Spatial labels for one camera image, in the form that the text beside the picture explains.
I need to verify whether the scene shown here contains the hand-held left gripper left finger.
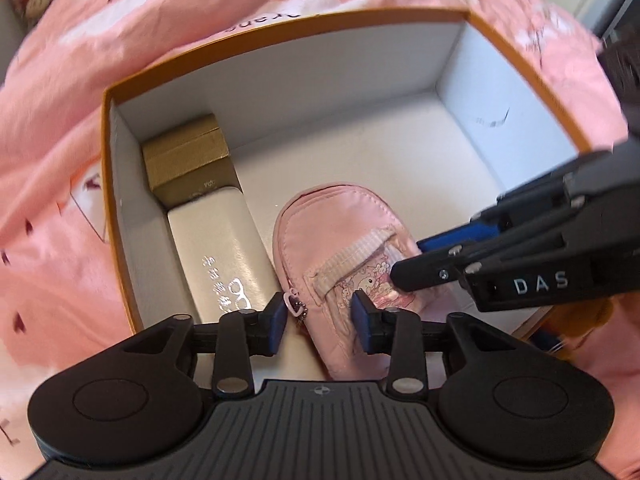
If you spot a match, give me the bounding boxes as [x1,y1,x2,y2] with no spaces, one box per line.
[125,291,290,402]

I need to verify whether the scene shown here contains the orange cardboard box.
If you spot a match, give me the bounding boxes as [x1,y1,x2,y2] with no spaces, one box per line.
[100,5,596,381]

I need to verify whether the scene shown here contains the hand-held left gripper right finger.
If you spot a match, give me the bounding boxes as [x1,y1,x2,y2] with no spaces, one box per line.
[350,289,521,403]

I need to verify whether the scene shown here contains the white long box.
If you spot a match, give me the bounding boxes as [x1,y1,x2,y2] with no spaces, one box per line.
[166,185,281,326]

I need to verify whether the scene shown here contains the pink zip pouch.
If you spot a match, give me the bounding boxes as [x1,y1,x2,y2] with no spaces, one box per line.
[272,181,471,381]

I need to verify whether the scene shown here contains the pink printed blanket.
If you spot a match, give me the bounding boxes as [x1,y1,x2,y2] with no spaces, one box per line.
[0,0,640,480]

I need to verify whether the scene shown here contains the dark grey hinged box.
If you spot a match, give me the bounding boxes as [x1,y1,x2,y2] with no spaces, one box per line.
[141,114,243,208]

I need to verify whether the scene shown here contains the brown bear plush blue hat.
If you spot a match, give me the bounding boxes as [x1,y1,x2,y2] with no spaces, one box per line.
[545,300,621,358]

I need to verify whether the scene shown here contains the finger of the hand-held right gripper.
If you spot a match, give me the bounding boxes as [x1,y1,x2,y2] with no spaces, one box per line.
[389,185,640,292]
[416,141,640,257]

